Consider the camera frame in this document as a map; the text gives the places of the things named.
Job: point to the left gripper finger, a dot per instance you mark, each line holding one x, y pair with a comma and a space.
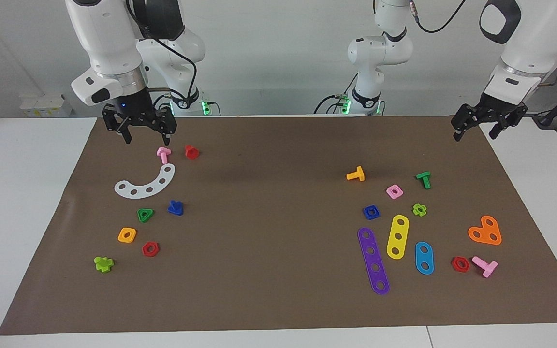
508, 120
469, 116

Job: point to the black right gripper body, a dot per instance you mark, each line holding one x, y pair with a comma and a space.
136, 111

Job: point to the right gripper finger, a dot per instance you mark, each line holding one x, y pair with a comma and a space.
168, 126
114, 121

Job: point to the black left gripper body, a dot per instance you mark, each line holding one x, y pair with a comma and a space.
501, 108

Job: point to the blue triangle head bolt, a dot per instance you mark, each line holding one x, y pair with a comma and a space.
175, 208

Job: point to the blue square toy nut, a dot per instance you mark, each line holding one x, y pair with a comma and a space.
376, 215

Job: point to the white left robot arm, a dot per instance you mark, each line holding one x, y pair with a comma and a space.
535, 38

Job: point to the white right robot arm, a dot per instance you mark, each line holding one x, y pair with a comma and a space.
109, 34

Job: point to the pink toy bolt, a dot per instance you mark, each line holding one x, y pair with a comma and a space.
485, 266
164, 154

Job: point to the red toy bolt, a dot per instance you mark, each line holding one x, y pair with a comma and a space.
191, 152

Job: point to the white curved perforated plate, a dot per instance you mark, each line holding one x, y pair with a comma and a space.
141, 192

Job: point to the green toy bolt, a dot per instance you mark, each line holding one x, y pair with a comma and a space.
423, 179

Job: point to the green triangle toy nut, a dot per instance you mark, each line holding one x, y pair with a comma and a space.
150, 213

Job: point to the lime green flower nut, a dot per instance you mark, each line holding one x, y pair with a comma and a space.
423, 211

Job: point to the pink square toy nut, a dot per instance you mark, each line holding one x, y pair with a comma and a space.
389, 189

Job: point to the orange heart shaped plate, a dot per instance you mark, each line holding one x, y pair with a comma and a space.
486, 232

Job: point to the orange square toy nut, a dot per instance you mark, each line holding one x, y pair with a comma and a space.
132, 237

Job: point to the red hexagon toy nut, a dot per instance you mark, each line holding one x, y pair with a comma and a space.
466, 267
155, 251

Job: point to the orange toy bolt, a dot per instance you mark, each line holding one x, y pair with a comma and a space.
356, 174

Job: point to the yellow three hole strip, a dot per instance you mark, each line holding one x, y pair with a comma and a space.
399, 230

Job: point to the lime green cross bolt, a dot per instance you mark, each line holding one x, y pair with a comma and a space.
103, 264

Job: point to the blue two hole strip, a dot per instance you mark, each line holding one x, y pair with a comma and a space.
424, 257

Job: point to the purple four hole strip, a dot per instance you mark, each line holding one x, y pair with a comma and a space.
372, 259

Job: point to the brown table mat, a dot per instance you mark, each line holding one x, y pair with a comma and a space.
278, 270

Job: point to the white wall socket box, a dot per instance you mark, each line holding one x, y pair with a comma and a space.
46, 105

